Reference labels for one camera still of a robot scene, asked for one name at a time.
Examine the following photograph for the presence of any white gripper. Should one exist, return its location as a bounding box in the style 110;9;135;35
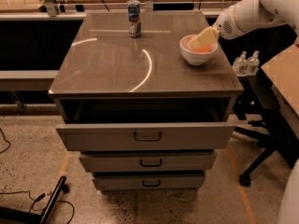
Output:
187;4;245;50

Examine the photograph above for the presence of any orange fruit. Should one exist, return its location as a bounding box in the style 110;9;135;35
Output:
192;45;211;53

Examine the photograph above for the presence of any white ceramic bowl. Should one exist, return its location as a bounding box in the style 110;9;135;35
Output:
179;35;218;65

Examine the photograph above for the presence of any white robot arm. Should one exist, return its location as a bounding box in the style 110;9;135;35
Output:
188;0;299;224

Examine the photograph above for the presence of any clear sanitizer bottle left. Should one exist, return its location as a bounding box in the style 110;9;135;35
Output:
233;51;247;75

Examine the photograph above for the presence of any clear sanitizer bottle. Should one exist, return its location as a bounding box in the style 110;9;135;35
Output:
247;50;260;74
233;51;247;75

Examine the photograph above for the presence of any clear sanitizer bottle right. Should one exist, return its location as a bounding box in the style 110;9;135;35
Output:
247;50;260;74

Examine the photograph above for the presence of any blue silver drink can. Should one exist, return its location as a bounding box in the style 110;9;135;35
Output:
127;0;141;38

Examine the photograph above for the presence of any black office chair base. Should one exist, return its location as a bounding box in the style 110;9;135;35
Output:
233;75;299;187

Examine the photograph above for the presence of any grey drawer cabinet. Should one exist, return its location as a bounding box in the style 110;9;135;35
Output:
48;10;245;194

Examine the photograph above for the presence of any top grey drawer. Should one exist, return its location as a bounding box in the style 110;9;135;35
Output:
57;122;235;151

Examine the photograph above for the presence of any grey drawer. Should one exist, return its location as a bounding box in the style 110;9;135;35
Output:
93;171;205;192
57;122;235;151
79;150;217;173

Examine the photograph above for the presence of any bottom grey drawer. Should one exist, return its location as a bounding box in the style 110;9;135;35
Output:
93;171;205;192

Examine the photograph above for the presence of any middle grey drawer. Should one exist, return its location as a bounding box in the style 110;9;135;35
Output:
79;150;217;173

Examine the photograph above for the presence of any black stand leg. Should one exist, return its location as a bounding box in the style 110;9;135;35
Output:
0;175;70;224

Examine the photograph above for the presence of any black floor cable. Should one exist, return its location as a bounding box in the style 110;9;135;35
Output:
0;128;76;224

